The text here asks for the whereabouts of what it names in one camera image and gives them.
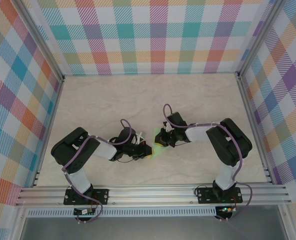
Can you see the light green paper sheet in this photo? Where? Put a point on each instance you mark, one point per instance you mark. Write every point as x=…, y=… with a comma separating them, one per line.
x=160, y=151

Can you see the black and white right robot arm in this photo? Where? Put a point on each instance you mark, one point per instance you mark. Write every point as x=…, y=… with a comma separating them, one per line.
x=218, y=145

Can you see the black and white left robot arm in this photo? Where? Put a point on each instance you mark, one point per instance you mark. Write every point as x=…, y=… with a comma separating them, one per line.
x=62, y=150

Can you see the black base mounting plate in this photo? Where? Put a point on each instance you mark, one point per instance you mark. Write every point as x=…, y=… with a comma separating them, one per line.
x=101, y=196
x=205, y=196

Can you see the grey metal panel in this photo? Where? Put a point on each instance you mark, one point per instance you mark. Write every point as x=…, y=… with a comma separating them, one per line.
x=150, y=228

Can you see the dark circuit board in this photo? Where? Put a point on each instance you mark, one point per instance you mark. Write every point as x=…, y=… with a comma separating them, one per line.
x=81, y=212

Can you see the circuit board with green light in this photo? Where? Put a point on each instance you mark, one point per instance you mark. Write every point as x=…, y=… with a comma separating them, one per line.
x=226, y=209

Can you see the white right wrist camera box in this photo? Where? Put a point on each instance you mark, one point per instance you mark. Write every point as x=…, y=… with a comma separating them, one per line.
x=167, y=128

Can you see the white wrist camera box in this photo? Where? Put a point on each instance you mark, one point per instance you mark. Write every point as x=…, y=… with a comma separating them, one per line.
x=167, y=128
x=140, y=137

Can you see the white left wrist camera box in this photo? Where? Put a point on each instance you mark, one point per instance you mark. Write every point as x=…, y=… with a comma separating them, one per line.
x=140, y=137

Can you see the long aluminium base rail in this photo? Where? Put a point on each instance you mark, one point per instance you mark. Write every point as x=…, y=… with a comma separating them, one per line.
x=150, y=193

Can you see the aluminium side rail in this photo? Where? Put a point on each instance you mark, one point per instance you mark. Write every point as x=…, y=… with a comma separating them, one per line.
x=50, y=125
x=255, y=125

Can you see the aluminium frame post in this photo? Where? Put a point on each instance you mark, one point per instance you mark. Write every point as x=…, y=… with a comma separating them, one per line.
x=44, y=42
x=259, y=37

